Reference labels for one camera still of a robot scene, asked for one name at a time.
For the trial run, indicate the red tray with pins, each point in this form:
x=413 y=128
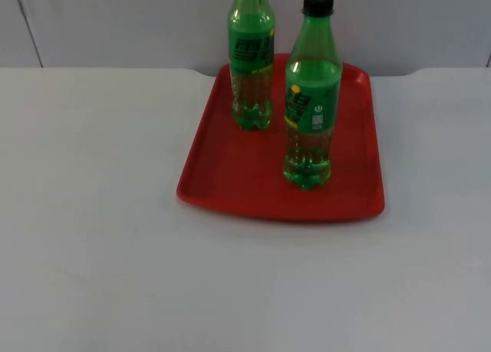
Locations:
x=238 y=168

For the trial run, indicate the green plastic bottle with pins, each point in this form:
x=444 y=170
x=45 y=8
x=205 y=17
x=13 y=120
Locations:
x=251 y=45
x=312 y=110

